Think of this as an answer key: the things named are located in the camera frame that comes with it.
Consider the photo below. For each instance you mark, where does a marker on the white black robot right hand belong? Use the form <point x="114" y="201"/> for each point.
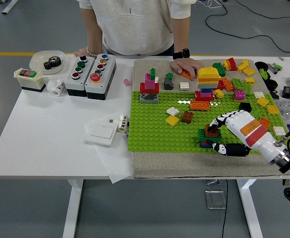
<point x="253" y="129"/>

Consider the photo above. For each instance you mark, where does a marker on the person's right hand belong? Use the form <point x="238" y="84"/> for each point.
<point x="81" y="52"/>

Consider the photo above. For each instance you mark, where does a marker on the person's left hand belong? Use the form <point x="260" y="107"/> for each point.
<point x="187" y="65"/>

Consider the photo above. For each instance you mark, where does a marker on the orange long brick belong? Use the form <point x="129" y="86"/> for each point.
<point x="228" y="84"/>
<point x="199" y="106"/>
<point x="265" y="122"/>
<point x="185" y="74"/>

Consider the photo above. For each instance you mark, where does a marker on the pink square brick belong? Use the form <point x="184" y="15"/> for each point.
<point x="239" y="94"/>

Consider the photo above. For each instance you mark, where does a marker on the brown square brick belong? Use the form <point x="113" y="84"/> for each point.
<point x="188" y="117"/>
<point x="214" y="133"/>

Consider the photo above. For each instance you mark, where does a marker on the small yellow brick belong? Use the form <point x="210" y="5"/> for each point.
<point x="218" y="93"/>
<point x="250" y="80"/>

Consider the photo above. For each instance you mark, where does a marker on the dark green long brick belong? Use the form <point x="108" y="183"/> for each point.
<point x="201" y="135"/>

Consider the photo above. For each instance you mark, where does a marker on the person's left forearm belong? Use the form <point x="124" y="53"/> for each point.
<point x="182" y="34"/>

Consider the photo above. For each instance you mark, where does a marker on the person's right forearm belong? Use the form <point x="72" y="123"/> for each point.
<point x="92" y="32"/>

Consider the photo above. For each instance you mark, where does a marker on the lime green long brick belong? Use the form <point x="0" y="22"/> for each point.
<point x="256" y="112"/>

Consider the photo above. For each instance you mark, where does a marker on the white flat square brick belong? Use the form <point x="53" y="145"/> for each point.
<point x="278" y="131"/>
<point x="184" y="86"/>
<point x="172" y="111"/>
<point x="259" y="94"/>

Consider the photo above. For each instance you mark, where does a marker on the burger-shaped multicolour brick tower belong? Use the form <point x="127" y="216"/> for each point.
<point x="208" y="75"/>

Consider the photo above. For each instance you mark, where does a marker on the black square brick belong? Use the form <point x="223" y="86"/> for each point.
<point x="245" y="106"/>

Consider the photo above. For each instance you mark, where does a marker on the grey slope brick green top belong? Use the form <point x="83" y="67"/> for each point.
<point x="168" y="84"/>

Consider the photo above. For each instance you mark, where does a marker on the yellow flat square brick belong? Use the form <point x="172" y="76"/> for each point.
<point x="249" y="71"/>
<point x="239" y="101"/>
<point x="172" y="120"/>
<point x="273" y="109"/>
<point x="262" y="101"/>

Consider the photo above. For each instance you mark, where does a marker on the dark green chunky brick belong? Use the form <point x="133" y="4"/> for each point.
<point x="219" y="69"/>

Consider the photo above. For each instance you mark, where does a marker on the red chunky brick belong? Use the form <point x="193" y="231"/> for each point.
<point x="220" y="84"/>

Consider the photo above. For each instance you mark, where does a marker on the red pink grey brick tower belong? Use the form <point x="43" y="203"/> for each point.
<point x="149" y="87"/>

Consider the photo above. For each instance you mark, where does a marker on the red yellow orange curved bricks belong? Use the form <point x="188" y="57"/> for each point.
<point x="231" y="64"/>

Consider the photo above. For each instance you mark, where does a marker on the red and blue brick stack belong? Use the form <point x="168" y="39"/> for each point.
<point x="205" y="145"/>

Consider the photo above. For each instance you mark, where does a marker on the small pink brick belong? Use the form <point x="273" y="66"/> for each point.
<point x="127" y="82"/>

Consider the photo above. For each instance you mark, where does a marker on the yellow brick pair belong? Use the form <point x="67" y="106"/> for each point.
<point x="244" y="64"/>

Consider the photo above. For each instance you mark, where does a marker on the green studded baseplate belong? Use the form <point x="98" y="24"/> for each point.
<point x="154" y="134"/>

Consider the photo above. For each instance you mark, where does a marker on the black wrist watch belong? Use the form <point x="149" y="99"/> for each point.
<point x="181" y="53"/>

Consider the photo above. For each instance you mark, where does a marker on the black metal gear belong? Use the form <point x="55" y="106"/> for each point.
<point x="52" y="63"/>

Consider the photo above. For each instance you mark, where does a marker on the grey four-button control box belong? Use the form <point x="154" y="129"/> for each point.
<point x="71" y="85"/>

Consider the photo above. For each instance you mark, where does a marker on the grey emergency-stop control box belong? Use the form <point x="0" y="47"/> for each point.
<point x="102" y="84"/>

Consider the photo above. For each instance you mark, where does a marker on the clear plastic bag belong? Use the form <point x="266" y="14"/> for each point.
<point x="287" y="106"/>

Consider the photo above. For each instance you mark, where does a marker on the small black clip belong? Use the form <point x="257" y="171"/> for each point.
<point x="274" y="94"/>

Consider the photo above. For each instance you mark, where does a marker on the lime green flat plate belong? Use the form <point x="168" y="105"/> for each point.
<point x="247" y="88"/>
<point x="237" y="83"/>

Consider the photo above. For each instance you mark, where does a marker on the white plastic bowl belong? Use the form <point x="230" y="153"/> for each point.
<point x="38" y="62"/>

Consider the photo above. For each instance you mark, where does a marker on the white pipe tee fitting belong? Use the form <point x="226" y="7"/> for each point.
<point x="53" y="86"/>

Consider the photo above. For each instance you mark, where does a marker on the lime green plastic piece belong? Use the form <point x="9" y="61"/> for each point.
<point x="263" y="73"/>

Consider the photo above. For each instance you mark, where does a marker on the person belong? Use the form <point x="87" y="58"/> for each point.
<point x="134" y="24"/>

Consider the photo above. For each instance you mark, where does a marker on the under-table control panel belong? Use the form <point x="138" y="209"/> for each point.
<point x="286" y="182"/>

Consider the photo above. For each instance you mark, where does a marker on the black tape roll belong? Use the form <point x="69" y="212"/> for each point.
<point x="257" y="65"/>

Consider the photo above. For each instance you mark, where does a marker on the green and grey clip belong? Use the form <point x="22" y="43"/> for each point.
<point x="276" y="66"/>

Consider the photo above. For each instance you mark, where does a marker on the silver floor socket lid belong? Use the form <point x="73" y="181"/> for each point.
<point x="215" y="199"/>
<point x="213" y="182"/>

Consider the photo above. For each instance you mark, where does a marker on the grey-brown mat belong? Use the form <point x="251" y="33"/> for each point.
<point x="184" y="163"/>

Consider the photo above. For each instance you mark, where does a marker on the white table leg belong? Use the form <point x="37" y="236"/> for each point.
<point x="249" y="210"/>
<point x="71" y="210"/>

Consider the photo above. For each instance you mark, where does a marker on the white labelled tube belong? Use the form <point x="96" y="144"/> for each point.
<point x="122" y="124"/>

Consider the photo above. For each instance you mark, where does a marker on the white distant table foot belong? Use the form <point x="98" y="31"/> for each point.
<point x="9" y="5"/>

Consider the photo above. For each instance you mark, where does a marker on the white paper sheet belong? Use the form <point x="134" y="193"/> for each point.
<point x="115" y="163"/>

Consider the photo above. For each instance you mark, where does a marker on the cream red-green switch box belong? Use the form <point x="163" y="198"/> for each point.
<point x="30" y="83"/>

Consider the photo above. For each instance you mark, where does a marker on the white wall switch plate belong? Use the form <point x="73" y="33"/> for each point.
<point x="101" y="135"/>

